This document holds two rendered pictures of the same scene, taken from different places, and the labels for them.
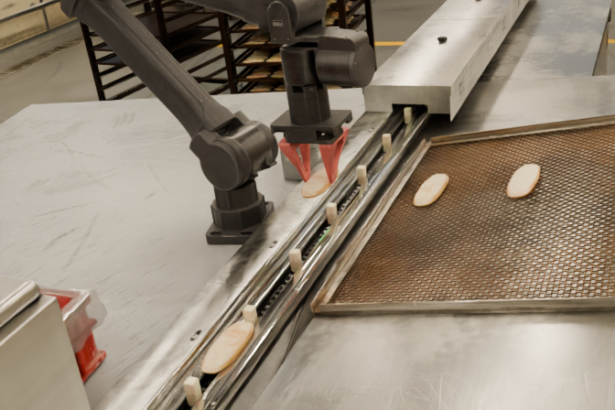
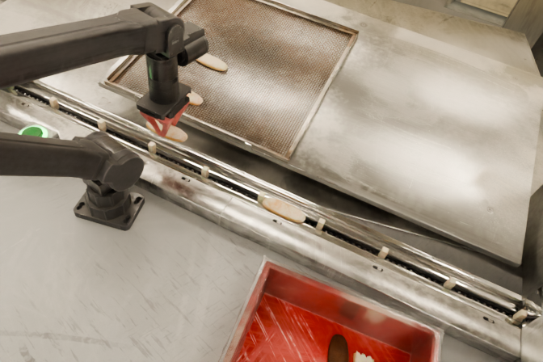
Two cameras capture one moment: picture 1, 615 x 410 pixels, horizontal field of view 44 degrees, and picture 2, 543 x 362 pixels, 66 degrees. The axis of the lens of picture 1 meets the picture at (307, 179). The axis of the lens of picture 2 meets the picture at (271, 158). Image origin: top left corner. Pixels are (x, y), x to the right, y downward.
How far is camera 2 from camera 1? 1.12 m
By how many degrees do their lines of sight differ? 79
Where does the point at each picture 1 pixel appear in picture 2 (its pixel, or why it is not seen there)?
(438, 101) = not seen: hidden behind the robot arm
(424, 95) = not seen: hidden behind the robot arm
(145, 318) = (218, 267)
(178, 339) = (279, 230)
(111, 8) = not seen: outside the picture
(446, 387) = (363, 125)
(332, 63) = (197, 49)
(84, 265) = (115, 326)
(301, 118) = (176, 96)
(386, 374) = (347, 141)
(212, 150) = (124, 166)
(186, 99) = (78, 153)
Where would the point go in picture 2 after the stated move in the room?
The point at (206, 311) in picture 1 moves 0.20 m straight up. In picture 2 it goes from (254, 216) to (267, 151)
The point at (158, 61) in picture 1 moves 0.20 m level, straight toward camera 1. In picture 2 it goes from (37, 144) to (176, 138)
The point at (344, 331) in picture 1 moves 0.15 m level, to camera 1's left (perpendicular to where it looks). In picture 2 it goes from (309, 152) to (315, 204)
